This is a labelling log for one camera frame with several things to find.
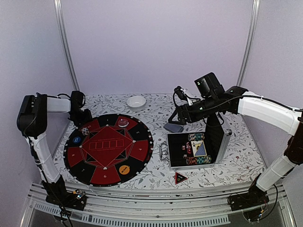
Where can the blue white chip stack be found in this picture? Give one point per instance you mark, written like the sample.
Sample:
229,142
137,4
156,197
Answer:
85,131

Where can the aluminium poker chip case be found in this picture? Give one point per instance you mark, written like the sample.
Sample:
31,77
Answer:
217,136

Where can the poker chip row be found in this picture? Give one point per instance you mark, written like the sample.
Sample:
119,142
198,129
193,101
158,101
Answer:
196,136
198,160

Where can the front aluminium rail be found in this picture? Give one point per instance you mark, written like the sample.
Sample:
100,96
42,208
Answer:
197,207

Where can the boxed card deck ace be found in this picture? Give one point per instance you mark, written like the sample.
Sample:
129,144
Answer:
198,148

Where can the round red black poker mat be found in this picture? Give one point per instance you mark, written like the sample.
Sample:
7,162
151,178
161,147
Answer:
97,158

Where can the right aluminium frame post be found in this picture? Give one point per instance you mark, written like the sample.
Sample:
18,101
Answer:
249,41

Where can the red black triangle card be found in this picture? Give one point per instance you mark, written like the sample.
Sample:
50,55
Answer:
179,178

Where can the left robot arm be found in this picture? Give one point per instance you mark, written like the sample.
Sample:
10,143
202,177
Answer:
32,123

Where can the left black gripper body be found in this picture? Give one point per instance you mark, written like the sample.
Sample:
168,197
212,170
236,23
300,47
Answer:
81,117

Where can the aluminium frame post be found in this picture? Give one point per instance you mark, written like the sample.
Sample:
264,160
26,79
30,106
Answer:
249,41
65,45

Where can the white ceramic bowl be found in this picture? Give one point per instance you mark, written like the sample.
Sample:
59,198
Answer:
136,103

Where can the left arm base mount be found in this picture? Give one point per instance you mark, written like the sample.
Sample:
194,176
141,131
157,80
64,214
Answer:
74,200

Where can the lower poker chip row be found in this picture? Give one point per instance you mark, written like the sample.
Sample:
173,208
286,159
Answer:
198,160

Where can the upper poker chip row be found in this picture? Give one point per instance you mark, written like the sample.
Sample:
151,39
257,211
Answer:
196,136

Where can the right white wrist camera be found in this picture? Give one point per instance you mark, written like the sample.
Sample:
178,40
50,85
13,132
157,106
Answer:
184,95

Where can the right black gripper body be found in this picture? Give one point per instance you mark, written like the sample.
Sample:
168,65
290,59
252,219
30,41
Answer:
209,107

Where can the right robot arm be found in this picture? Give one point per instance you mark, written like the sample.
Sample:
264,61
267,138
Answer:
238,100

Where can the left aluminium frame post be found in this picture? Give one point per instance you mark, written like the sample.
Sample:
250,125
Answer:
65,45

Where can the blue small blind button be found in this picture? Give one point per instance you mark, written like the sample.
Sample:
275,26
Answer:
76,140

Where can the red dice group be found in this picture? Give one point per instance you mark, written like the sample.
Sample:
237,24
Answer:
186,151

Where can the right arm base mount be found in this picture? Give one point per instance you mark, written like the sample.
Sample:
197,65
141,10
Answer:
253,197

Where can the orange big blind button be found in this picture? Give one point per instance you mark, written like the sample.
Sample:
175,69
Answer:
124,169

